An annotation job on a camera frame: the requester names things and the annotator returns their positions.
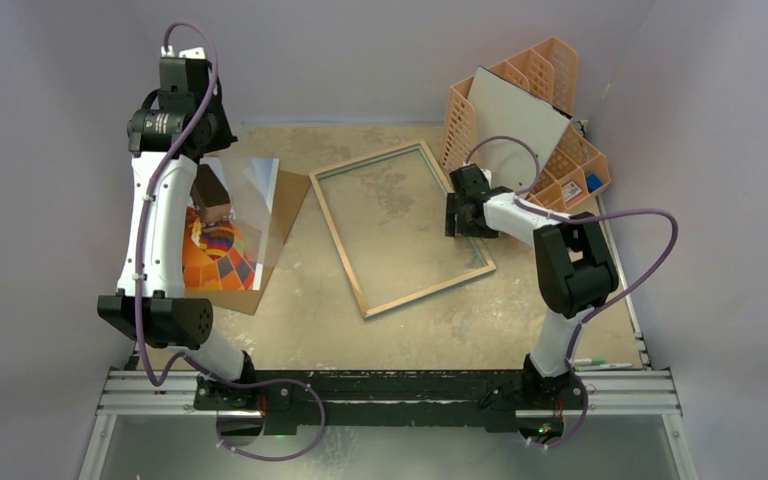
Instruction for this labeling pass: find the green marker pen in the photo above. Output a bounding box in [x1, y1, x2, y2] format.
[572, 357, 606, 367]

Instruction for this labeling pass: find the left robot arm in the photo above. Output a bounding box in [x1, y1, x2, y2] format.
[97, 48, 258, 409]

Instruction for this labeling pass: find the grey board in organizer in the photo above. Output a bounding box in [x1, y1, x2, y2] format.
[467, 67, 572, 191]

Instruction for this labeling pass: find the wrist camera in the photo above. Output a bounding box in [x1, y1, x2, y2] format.
[160, 45, 210, 65]
[479, 168, 492, 191]

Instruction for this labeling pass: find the hot air balloon photo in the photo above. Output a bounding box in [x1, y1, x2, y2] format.
[182, 157, 279, 291]

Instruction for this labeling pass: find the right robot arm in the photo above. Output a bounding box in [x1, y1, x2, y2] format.
[445, 164, 619, 407]

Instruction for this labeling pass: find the blue item in organizer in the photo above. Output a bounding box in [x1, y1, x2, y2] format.
[585, 173, 604, 193]

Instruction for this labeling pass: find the white marker pen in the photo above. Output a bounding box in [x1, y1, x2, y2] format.
[579, 363, 634, 371]

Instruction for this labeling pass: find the red white card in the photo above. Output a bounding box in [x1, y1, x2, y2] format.
[561, 181, 583, 205]

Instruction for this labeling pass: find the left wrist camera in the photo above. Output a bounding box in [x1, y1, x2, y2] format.
[160, 45, 210, 65]

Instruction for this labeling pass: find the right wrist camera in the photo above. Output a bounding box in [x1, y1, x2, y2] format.
[479, 168, 492, 191]

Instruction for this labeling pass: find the blue wooden picture frame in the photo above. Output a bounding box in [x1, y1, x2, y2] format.
[309, 140, 496, 319]

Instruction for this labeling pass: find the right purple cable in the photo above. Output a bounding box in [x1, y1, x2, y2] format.
[463, 135, 680, 452]

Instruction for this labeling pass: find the brown cardboard backing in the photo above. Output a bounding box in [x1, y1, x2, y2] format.
[183, 170, 310, 315]

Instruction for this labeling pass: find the orange plastic desk organizer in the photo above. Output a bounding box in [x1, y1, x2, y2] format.
[439, 37, 612, 212]

